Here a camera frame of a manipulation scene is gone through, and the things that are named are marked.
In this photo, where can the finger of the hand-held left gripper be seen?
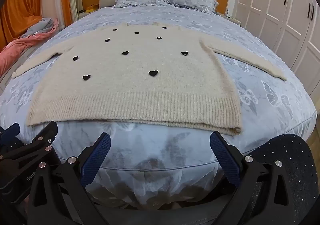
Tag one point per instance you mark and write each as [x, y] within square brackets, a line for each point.
[46, 132]
[10, 130]

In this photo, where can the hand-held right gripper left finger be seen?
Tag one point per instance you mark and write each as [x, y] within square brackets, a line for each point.
[98, 156]

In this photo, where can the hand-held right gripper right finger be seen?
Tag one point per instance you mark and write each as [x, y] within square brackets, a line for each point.
[225, 160]

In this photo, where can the beige sweater with black hearts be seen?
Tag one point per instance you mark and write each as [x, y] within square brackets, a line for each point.
[150, 90]

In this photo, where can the blue floral bed cover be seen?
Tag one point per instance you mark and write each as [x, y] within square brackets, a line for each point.
[255, 90]

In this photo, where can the pink blanket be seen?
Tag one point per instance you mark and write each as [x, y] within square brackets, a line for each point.
[17, 47]

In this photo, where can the grey blanket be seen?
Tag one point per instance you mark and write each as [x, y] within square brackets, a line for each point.
[40, 26]

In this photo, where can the orange curtain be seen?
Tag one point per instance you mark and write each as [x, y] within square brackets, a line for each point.
[20, 7]

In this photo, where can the white nightstand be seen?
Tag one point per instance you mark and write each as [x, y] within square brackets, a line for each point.
[230, 19]
[86, 14]

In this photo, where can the yellow box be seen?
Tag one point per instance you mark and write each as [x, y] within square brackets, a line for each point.
[90, 8]

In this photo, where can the white wardrobe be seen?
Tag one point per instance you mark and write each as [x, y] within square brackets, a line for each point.
[280, 7]

